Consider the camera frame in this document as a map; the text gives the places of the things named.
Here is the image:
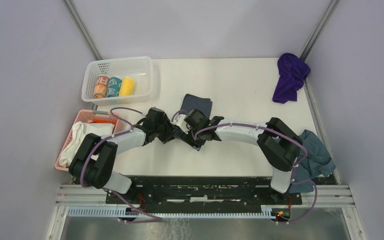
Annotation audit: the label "dark grey towel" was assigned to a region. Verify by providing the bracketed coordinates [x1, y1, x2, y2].
[180, 93, 213, 118]

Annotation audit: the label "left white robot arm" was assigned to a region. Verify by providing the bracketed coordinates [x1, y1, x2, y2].
[68, 107, 182, 204]

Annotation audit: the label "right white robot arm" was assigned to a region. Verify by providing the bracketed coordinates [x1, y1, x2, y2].
[172, 109, 307, 204]

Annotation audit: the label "orange item in basket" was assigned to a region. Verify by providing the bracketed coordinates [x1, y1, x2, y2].
[88, 118, 117, 125]

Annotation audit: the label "yellow rolled towel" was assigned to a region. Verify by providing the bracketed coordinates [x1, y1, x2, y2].
[118, 77, 135, 97]

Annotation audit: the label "white plastic basket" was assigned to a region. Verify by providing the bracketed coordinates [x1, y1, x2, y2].
[81, 56, 154, 106]

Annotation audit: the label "teal patterned rolled towel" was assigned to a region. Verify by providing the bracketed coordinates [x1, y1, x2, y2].
[106, 76, 122, 98]

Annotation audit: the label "orange patterned rolled towel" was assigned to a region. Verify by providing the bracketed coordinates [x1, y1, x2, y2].
[93, 74, 110, 99]

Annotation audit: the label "pink plastic basket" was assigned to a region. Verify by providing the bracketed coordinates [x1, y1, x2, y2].
[54, 109, 124, 172]

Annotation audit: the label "white cloth in basket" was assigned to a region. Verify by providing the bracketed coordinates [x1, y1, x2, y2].
[58, 121, 114, 168]

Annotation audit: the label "purple towel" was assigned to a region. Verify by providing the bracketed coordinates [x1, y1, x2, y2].
[272, 53, 311, 104]

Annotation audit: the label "teal blue towel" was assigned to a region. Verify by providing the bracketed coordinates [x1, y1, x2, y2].
[289, 129, 336, 193]

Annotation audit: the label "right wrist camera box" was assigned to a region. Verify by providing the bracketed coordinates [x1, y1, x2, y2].
[171, 114, 190, 134]

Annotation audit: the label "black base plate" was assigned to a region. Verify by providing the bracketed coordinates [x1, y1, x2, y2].
[122, 175, 303, 215]

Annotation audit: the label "aluminium frame rails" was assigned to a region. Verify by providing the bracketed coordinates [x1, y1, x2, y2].
[46, 183, 367, 240]

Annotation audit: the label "left corner metal rail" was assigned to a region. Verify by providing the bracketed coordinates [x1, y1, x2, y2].
[62, 0, 103, 61]

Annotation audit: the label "corner metal rail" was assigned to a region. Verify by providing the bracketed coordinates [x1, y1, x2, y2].
[62, 0, 103, 61]
[299, 0, 341, 62]

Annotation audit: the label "right corner metal rail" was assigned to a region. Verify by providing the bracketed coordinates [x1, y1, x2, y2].
[299, 0, 341, 62]

